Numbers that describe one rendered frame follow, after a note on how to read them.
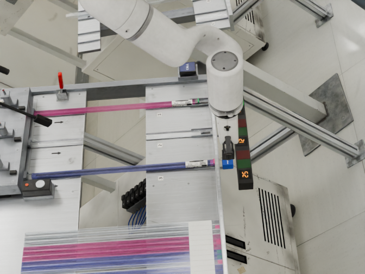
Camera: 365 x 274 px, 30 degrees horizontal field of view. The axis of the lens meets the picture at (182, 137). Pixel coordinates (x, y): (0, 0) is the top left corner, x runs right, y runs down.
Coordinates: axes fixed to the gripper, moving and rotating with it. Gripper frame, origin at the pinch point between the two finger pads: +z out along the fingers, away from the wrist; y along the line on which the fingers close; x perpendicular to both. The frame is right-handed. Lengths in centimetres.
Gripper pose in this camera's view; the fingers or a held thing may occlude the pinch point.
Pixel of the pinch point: (226, 142)
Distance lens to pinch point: 178.9
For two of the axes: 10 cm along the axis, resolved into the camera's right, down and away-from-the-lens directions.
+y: -0.4, -8.1, 5.9
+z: 0.7, 5.9, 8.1
